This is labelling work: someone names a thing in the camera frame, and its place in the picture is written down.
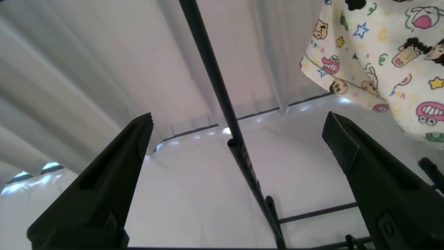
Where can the white curtain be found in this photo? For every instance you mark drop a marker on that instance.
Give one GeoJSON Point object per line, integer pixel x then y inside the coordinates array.
{"type": "Point", "coordinates": [86, 69]}

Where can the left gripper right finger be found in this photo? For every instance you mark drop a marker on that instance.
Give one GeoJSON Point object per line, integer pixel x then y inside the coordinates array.
{"type": "Point", "coordinates": [392, 201]}

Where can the cream printed garment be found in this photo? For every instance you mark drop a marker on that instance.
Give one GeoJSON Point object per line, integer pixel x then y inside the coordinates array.
{"type": "Point", "coordinates": [381, 52]}

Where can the black clothes rack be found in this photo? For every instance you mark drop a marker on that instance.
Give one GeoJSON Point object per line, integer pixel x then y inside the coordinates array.
{"type": "Point", "coordinates": [214, 76]}

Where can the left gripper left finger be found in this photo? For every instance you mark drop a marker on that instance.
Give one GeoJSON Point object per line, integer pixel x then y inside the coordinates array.
{"type": "Point", "coordinates": [93, 201]}

